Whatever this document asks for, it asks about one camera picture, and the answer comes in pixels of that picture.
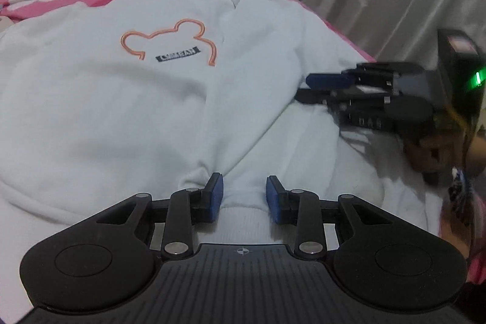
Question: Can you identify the person's right forearm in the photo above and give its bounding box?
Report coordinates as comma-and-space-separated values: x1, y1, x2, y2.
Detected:
438, 134, 486, 309

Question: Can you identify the person's right hand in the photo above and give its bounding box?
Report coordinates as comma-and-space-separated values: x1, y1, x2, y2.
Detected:
403, 118, 474, 185

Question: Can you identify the white bear-print sweatshirt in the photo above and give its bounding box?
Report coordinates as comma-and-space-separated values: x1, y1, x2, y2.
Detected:
0, 0, 445, 313

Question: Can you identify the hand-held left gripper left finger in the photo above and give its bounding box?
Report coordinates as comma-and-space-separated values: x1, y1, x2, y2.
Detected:
95, 172, 224, 260

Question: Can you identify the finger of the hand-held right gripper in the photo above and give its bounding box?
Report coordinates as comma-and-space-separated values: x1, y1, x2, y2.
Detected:
295, 89, 343, 107
306, 70, 358, 91

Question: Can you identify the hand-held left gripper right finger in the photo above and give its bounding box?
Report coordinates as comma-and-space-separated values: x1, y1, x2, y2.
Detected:
266, 175, 395, 260

